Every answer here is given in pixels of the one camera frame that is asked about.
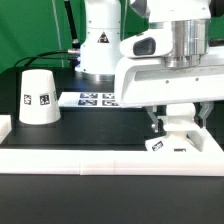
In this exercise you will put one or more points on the white lamp base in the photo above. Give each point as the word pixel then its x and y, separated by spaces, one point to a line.
pixel 177 124

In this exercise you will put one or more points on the white marker tag sheet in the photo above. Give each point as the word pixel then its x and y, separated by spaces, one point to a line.
pixel 87 99

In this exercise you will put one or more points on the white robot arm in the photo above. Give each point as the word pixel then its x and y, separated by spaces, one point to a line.
pixel 169 63

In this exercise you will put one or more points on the white lamp shade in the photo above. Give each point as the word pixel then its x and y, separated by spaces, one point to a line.
pixel 38 98

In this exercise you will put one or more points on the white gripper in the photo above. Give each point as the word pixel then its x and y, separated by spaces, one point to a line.
pixel 146 82

